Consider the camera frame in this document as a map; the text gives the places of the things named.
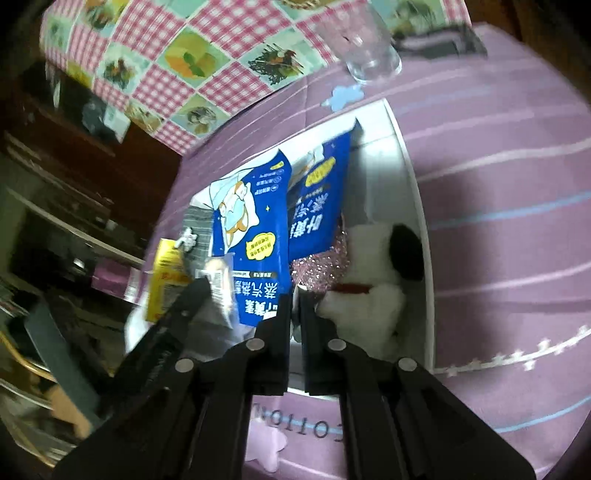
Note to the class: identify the dark wooden cabinet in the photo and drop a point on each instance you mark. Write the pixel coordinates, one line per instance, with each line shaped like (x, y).
(92, 161)

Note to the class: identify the grey plaid pouch pink bow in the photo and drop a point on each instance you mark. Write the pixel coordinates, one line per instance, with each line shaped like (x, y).
(201, 221)

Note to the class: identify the clear glass cup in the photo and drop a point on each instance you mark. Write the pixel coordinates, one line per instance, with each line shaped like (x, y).
(369, 55)

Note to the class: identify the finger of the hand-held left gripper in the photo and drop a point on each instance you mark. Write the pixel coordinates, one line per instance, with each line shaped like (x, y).
(166, 327)

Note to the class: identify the pink checkered printed cloth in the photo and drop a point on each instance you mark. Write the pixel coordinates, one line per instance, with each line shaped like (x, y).
(184, 60)

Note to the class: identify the small black box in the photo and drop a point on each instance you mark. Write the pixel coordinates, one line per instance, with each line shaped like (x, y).
(438, 44)

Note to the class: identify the white plush dog toy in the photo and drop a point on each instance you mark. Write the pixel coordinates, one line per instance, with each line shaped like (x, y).
(369, 295)

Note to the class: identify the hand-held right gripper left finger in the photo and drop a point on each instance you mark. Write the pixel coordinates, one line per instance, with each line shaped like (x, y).
(277, 350)

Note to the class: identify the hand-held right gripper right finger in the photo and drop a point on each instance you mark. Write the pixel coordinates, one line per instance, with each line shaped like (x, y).
(314, 350)

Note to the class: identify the grey board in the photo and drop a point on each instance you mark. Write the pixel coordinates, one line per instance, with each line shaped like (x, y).
(60, 360)

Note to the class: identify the pink glitter pouch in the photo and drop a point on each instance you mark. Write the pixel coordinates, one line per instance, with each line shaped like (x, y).
(318, 272)

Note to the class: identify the cotton pad pack yellow edge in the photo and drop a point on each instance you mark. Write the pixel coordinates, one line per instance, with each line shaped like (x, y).
(166, 281)

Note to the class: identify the blue printed packet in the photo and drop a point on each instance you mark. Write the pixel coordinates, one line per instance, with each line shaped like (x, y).
(249, 230)
(318, 203)

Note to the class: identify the white cardboard box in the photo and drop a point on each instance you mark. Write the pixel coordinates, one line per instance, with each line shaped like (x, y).
(378, 152)

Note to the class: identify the purple striped printed sheet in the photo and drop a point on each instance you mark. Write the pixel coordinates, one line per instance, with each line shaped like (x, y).
(508, 230)

